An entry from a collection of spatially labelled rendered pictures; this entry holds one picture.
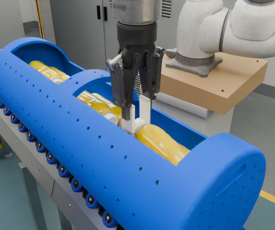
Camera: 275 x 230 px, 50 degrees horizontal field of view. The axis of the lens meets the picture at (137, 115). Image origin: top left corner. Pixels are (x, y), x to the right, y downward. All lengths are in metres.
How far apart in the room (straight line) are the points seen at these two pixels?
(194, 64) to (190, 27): 0.15
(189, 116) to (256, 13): 0.43
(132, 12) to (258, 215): 1.82
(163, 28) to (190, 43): 1.29
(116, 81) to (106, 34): 2.33
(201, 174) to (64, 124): 0.35
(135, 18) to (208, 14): 0.62
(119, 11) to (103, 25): 2.35
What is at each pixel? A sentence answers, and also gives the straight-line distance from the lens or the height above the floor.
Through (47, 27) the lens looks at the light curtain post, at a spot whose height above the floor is 1.11.
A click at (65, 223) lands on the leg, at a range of 1.86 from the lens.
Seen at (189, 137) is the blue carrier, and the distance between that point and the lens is 0.76.
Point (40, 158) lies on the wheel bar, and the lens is 1.02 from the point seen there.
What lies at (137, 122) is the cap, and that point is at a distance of 0.64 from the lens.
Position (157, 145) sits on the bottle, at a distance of 0.60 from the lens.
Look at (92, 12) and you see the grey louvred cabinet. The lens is 2.97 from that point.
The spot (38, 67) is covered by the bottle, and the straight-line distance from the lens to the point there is 1.05.
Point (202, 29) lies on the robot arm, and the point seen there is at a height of 1.26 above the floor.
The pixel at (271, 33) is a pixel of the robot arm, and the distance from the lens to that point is 1.09.
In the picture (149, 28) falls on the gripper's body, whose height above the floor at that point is 1.40.
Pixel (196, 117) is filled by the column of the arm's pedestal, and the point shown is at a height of 0.94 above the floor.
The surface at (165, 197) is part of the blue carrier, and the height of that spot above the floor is 1.18.
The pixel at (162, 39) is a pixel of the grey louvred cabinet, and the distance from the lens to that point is 2.46.
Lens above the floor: 1.54
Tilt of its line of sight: 31 degrees down
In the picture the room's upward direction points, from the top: straight up
